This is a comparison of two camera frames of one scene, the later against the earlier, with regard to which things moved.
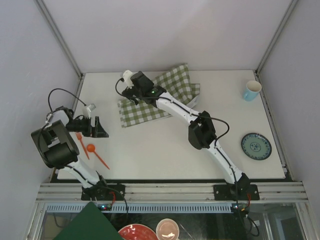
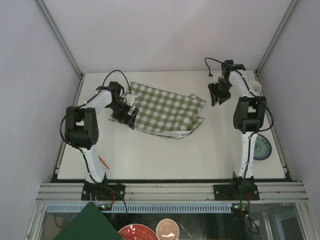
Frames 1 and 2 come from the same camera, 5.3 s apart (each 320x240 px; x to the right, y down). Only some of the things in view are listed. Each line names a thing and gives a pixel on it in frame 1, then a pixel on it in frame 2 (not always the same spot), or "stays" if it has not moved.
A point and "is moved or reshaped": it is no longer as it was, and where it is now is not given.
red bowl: [137, 232] stays
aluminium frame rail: [72, 193] stays
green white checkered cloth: [176, 83] is moved or reshaped
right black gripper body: [130, 91] -> [219, 89]
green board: [90, 223] stays
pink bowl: [167, 229] stays
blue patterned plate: [256, 146] stays
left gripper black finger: [100, 132] -> [133, 112]
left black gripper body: [83, 126] -> [120, 109]
